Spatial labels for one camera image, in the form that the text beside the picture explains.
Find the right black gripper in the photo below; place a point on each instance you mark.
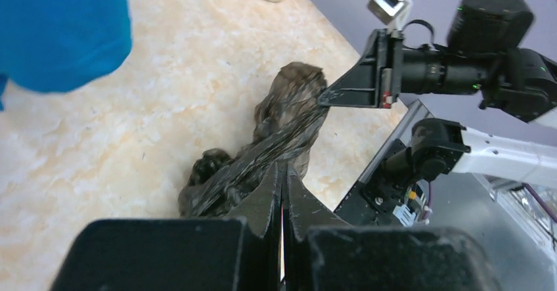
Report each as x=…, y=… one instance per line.
x=375, y=80

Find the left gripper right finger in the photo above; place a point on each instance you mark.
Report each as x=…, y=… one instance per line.
x=301, y=210

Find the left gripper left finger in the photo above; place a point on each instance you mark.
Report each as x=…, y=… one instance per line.
x=258, y=265

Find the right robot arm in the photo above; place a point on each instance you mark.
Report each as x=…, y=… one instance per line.
x=482, y=55

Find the blue t-shirt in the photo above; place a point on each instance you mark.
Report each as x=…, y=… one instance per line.
x=57, y=46

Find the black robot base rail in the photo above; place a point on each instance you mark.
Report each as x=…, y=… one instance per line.
x=374, y=199

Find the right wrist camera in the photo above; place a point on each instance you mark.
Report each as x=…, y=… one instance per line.
x=392, y=13

